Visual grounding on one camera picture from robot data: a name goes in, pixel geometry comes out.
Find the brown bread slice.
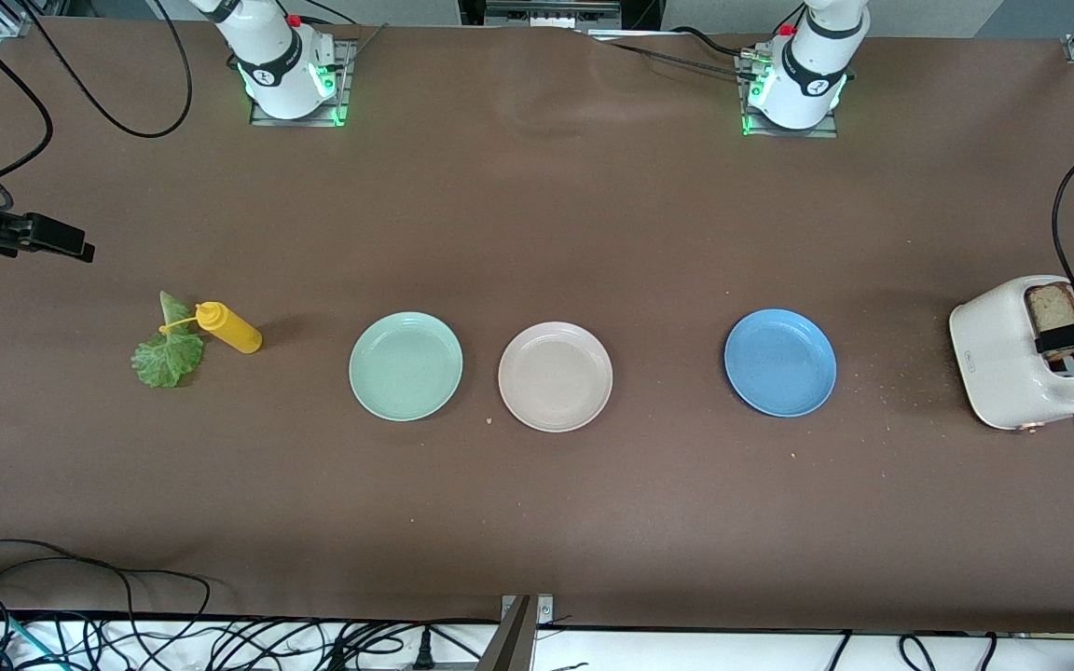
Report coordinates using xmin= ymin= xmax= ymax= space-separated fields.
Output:
xmin=1026 ymin=282 xmax=1074 ymax=338

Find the green lettuce leaf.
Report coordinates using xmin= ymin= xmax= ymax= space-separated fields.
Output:
xmin=131 ymin=291 xmax=206 ymax=390

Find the yellow mustard squeeze bottle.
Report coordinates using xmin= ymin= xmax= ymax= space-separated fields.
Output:
xmin=158 ymin=301 xmax=264 ymax=355

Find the blue plate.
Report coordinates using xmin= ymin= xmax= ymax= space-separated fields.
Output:
xmin=723 ymin=308 xmax=838 ymax=418

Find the mint green plate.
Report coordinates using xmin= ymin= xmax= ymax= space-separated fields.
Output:
xmin=349 ymin=311 xmax=464 ymax=422

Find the beige plate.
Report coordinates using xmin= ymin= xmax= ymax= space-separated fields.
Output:
xmin=498 ymin=322 xmax=613 ymax=433

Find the white two-slot toaster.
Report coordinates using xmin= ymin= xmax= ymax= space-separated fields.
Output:
xmin=949 ymin=275 xmax=1074 ymax=432

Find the black and grey equipment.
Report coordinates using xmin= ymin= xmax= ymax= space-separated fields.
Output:
xmin=459 ymin=0 xmax=664 ymax=34

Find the dark metal pole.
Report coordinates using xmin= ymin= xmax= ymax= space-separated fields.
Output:
xmin=475 ymin=596 xmax=538 ymax=671

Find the long black looping cable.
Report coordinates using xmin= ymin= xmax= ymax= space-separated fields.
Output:
xmin=20 ymin=0 xmax=193 ymax=140

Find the black arcing cable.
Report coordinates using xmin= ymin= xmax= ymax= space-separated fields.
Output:
xmin=0 ymin=539 xmax=212 ymax=653

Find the thin dark cable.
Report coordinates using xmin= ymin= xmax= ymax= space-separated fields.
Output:
xmin=584 ymin=28 xmax=762 ymax=80

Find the small metal bracket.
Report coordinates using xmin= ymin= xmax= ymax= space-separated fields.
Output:
xmin=500 ymin=594 xmax=555 ymax=625

